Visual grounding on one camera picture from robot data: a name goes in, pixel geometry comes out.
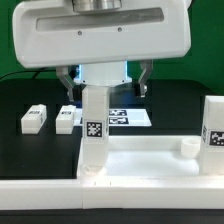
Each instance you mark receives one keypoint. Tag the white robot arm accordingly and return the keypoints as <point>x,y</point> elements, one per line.
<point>99,74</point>

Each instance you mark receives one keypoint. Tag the white desk top tray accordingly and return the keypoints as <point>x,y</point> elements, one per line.
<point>153,157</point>

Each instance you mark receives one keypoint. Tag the white front guide rail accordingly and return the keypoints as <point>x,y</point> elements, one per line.
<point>169,193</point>

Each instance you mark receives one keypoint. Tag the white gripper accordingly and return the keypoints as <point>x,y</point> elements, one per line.
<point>51,33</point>

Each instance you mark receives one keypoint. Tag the fiducial marker sheet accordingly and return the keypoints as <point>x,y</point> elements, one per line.
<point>117,117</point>

